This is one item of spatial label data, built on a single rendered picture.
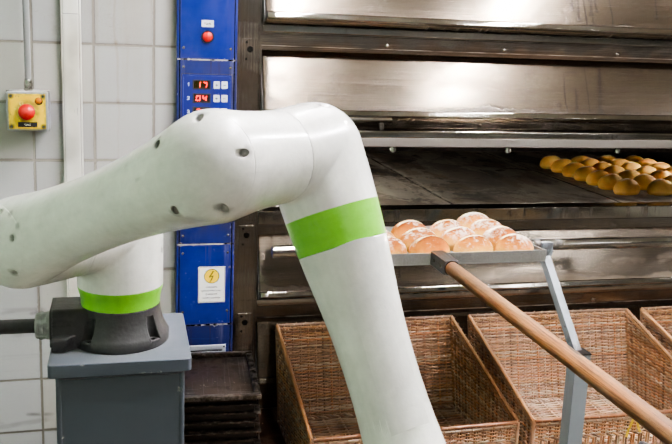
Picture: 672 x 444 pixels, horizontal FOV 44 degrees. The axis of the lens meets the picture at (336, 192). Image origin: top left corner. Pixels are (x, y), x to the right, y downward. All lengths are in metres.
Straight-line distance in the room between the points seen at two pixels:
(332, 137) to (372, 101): 1.41
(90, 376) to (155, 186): 0.47
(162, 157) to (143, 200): 0.06
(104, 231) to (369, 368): 0.35
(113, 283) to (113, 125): 1.06
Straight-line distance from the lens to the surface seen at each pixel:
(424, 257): 1.90
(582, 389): 2.15
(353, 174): 0.97
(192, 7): 2.25
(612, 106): 2.69
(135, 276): 1.28
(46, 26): 2.29
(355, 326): 0.97
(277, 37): 2.31
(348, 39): 2.36
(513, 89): 2.54
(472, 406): 2.49
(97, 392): 1.31
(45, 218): 1.08
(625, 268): 2.83
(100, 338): 1.31
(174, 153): 0.86
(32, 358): 2.47
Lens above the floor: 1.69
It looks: 11 degrees down
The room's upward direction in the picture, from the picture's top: 2 degrees clockwise
